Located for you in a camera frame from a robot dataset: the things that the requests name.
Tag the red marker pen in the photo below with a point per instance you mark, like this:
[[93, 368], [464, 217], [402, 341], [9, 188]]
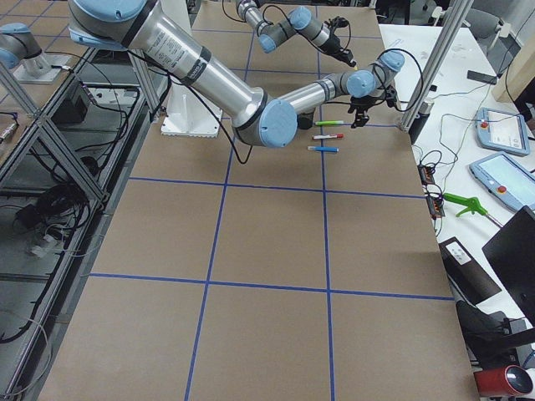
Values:
[[328, 137]]

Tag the aluminium equipment rack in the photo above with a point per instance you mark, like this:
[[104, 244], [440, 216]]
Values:
[[62, 172]]

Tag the black smartphone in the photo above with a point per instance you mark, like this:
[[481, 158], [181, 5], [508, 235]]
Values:
[[481, 77]]

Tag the far teach pendant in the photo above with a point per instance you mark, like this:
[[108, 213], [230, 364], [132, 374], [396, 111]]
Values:
[[503, 131]]

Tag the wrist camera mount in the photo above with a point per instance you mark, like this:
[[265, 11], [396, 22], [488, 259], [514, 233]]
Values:
[[336, 23], [389, 96]]

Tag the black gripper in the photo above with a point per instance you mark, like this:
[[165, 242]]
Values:
[[359, 103], [335, 43]]

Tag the green plastic clamp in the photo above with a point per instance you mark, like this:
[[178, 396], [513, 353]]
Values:
[[470, 205]]

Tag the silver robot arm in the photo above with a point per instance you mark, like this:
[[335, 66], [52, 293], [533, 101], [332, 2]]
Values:
[[257, 118], [300, 21]]

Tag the red cylindrical speaker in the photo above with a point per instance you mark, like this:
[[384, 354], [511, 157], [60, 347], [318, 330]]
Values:
[[511, 380]]

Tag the black water bottle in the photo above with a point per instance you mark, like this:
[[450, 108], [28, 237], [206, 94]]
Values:
[[420, 119]]

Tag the black monitor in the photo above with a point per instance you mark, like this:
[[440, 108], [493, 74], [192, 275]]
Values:
[[510, 253]]

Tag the black labelled box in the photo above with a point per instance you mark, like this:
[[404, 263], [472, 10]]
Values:
[[466, 273]]

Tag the green highlighter pen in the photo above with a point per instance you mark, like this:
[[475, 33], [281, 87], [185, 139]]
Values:
[[329, 123]]

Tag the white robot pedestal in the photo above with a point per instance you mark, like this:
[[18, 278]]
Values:
[[185, 113]]

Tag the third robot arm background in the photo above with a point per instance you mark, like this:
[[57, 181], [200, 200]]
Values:
[[21, 52]]

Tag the blue marker pen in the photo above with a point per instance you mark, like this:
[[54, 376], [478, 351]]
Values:
[[323, 149]]

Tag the near teach pendant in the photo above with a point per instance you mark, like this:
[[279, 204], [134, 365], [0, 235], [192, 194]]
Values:
[[506, 179]]

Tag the aluminium frame post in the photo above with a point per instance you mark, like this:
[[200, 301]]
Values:
[[451, 26]]

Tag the teach pendant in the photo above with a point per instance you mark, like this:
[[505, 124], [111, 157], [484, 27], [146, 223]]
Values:
[[503, 131], [506, 179]]

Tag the right grey usb hub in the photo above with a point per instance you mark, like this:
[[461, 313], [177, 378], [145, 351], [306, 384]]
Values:
[[435, 207]]

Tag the grey usb hub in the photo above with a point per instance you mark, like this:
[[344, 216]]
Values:
[[426, 174], [435, 207]]

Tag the left grey usb hub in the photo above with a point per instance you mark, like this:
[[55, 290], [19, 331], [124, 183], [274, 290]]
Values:
[[426, 174]]

